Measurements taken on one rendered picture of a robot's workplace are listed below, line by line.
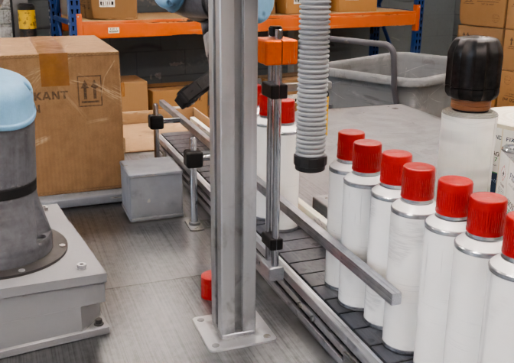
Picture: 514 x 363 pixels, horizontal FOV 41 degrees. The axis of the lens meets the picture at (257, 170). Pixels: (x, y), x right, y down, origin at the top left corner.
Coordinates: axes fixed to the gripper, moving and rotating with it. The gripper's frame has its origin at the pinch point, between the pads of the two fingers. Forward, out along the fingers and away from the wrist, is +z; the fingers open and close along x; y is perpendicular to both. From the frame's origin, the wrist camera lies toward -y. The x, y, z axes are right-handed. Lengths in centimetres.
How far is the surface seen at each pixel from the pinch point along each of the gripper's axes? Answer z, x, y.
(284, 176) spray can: 9.9, -24.5, -0.1
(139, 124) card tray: -28, 69, -3
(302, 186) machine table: 4.8, 12.6, 18.5
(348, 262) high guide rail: 25, -48, -4
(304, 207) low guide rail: 14.3, -20.9, 3.7
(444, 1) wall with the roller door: -229, 397, 363
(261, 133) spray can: 2.1, -21.9, -1.6
